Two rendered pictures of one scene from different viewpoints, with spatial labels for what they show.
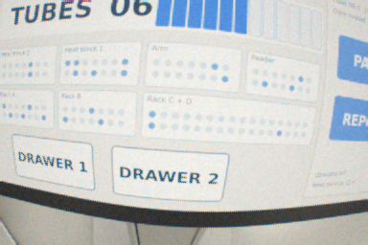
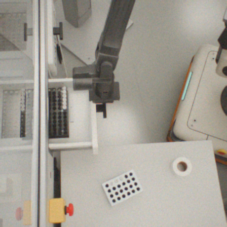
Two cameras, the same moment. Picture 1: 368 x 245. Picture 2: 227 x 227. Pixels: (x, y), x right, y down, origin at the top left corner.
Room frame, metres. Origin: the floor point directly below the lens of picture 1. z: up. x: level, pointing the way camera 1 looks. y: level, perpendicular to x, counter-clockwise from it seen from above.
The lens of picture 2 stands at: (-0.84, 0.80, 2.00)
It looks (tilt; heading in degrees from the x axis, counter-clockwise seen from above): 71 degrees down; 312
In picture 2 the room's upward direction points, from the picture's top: 6 degrees clockwise
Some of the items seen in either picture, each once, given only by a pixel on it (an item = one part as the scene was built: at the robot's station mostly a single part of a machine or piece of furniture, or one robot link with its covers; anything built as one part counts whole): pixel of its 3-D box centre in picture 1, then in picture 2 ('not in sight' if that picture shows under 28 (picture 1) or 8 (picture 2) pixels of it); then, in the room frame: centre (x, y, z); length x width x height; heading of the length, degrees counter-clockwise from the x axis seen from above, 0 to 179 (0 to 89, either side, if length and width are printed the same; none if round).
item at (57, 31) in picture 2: not in sight; (58, 31); (-0.21, 0.46, 0.91); 0.07 x 0.04 x 0.01; 141
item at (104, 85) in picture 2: not in sight; (103, 80); (-0.53, 0.51, 1.07); 0.07 x 0.06 x 0.07; 52
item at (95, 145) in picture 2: not in sight; (93, 111); (-0.53, 0.56, 0.87); 0.29 x 0.02 x 0.11; 141
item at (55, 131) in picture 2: not in sight; (36, 115); (-0.41, 0.72, 0.87); 0.22 x 0.18 x 0.06; 51
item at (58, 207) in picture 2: not in sight; (58, 210); (-0.71, 0.87, 0.88); 0.07 x 0.05 x 0.07; 141
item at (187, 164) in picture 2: not in sight; (181, 167); (-0.88, 0.45, 0.78); 0.07 x 0.07 x 0.04
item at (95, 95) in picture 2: not in sight; (104, 88); (-0.53, 0.51, 1.01); 0.10 x 0.07 x 0.07; 51
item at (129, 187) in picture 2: not in sight; (122, 187); (-0.79, 0.66, 0.78); 0.12 x 0.08 x 0.04; 73
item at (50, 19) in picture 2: not in sight; (51, 36); (-0.19, 0.48, 0.87); 0.29 x 0.02 x 0.11; 141
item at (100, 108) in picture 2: not in sight; (101, 108); (-0.55, 0.54, 0.91); 0.07 x 0.04 x 0.01; 141
